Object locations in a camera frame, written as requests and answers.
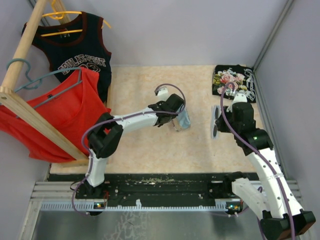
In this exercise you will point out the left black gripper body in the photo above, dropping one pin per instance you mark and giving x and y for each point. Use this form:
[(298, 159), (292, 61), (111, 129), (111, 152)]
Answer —
[(173, 116)]

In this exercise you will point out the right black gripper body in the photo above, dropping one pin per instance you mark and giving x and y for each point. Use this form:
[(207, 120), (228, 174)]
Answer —
[(222, 125)]

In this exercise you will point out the newspaper print glasses case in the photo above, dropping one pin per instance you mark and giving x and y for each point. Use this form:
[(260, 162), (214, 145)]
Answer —
[(176, 126)]

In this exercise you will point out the white frame sunglasses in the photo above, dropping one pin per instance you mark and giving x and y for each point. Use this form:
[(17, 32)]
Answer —
[(215, 114)]

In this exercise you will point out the light blue cleaning cloth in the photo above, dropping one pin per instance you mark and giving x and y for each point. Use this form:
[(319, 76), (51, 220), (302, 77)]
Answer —
[(184, 120)]

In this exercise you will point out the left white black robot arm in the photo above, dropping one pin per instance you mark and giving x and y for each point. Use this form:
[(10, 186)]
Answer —
[(104, 137)]

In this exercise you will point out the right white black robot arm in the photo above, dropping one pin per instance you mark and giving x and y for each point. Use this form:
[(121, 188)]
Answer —
[(279, 213)]

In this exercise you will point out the black floral folded shirt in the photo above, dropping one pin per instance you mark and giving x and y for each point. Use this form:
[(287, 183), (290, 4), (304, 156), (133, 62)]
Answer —
[(239, 79)]

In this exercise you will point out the red tank top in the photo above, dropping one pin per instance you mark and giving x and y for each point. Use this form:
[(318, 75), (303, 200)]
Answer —
[(72, 107)]

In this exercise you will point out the navy basketball tank top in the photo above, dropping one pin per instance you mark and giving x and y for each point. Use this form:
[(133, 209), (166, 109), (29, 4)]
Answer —
[(78, 43)]

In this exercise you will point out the blue grey clothes hanger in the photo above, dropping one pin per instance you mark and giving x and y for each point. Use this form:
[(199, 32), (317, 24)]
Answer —
[(34, 84)]

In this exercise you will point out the yellow clothes hanger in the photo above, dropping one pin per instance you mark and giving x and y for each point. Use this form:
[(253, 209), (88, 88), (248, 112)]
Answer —
[(65, 22)]

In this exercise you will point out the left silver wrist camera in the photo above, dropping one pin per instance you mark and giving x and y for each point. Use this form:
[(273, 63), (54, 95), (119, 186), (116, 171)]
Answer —
[(162, 93)]

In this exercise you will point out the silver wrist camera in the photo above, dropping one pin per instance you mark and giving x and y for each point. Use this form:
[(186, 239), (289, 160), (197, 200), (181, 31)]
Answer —
[(239, 97), (162, 93)]

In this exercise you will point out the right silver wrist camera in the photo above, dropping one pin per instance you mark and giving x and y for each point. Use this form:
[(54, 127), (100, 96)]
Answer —
[(239, 97)]

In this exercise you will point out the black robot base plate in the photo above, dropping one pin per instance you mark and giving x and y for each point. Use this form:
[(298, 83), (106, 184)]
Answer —
[(159, 191)]

